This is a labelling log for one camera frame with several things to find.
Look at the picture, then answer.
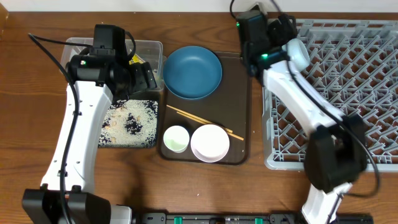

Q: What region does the green snack wrapper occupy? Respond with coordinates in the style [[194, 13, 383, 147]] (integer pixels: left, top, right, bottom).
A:
[[129, 54, 146, 65]]

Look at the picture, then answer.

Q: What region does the light blue bowl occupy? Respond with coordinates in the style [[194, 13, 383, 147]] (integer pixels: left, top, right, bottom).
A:
[[282, 38, 310, 72]]

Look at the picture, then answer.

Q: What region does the dark blue bowl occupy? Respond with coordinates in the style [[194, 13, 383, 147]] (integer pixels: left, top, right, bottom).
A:
[[163, 46, 223, 100]]

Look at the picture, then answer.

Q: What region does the white pink bowl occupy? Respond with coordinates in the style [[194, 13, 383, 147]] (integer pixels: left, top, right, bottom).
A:
[[190, 124, 230, 163]]

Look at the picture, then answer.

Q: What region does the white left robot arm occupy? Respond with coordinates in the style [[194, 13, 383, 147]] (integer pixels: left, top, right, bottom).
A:
[[22, 54, 156, 223]]

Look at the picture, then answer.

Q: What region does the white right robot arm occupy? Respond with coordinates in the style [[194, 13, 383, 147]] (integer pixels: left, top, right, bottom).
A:
[[236, 10, 369, 223]]

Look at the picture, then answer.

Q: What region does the black waste tray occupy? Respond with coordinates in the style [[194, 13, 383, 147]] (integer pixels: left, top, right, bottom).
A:
[[98, 91, 161, 149]]

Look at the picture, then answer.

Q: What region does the grey dishwasher rack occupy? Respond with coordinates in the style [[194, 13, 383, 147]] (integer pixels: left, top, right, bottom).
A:
[[262, 19, 397, 172]]

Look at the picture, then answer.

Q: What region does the clear plastic bin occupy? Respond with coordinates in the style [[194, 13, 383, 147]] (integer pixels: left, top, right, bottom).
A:
[[60, 40, 166, 91]]

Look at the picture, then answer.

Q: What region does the spilled white rice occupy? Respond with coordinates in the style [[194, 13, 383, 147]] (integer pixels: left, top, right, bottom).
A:
[[99, 99, 159, 147]]

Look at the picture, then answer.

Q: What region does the wooden chopstick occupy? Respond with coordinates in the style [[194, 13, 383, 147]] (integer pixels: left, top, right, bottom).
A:
[[167, 105, 214, 124], [177, 111, 244, 141]]

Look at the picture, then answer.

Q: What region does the small white cup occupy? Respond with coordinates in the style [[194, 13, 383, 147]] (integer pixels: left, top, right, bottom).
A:
[[163, 126, 190, 153]]

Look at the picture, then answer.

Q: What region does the brown serving tray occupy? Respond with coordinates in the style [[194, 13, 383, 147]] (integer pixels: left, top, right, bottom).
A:
[[158, 52, 252, 166]]

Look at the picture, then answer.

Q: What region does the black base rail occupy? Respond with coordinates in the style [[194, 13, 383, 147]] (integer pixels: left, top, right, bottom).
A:
[[138, 212, 374, 224]]

